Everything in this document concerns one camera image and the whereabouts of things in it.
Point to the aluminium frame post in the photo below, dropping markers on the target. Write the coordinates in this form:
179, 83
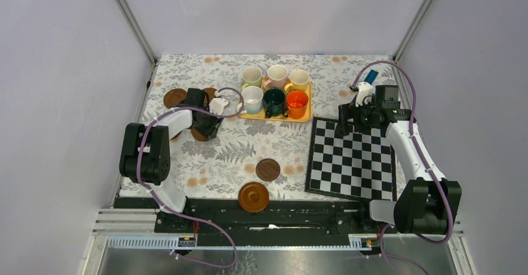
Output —
137, 32
411, 31

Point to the dark wood grain coaster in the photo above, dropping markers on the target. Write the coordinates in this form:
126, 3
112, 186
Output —
268, 170

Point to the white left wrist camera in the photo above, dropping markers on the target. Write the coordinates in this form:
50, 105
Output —
217, 105

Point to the light green mug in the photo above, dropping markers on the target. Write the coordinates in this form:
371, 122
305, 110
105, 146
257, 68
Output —
252, 76

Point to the orange mug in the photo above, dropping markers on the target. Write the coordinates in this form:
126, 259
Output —
296, 104

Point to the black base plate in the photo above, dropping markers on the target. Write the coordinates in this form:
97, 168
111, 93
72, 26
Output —
316, 224

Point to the brown coaster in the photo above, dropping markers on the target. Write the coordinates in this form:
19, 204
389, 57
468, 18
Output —
198, 136
174, 97
253, 197
210, 95
175, 136

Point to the floral tablecloth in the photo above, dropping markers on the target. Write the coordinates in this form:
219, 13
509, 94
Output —
220, 167

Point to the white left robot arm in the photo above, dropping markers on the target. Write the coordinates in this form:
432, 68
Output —
146, 156

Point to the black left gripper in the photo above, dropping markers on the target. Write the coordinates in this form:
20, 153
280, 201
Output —
211, 130

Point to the pink mug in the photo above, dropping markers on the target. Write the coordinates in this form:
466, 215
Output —
277, 77

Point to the right aluminium frame post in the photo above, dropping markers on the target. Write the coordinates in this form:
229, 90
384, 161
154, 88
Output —
411, 31

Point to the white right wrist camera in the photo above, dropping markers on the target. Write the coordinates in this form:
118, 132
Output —
364, 94

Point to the black white chessboard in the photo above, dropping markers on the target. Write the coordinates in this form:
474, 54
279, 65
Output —
353, 167

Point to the brown coaster bottom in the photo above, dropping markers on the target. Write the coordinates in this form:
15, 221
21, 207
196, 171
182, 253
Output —
253, 197

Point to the white and blue mug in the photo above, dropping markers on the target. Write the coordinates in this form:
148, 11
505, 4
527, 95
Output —
252, 100

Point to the left aluminium frame post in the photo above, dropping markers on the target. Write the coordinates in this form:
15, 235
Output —
137, 32

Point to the yellow plastic tray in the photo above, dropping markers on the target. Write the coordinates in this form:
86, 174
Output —
261, 114

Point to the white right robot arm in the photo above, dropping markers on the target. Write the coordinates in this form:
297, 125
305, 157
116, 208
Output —
429, 203

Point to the dark green mug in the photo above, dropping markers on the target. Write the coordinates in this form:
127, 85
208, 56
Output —
274, 103

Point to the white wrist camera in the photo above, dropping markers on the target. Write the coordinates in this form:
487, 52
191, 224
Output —
217, 105
364, 94

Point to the yellow mug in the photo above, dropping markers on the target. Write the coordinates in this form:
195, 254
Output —
299, 80

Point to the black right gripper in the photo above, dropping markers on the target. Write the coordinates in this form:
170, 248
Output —
348, 111

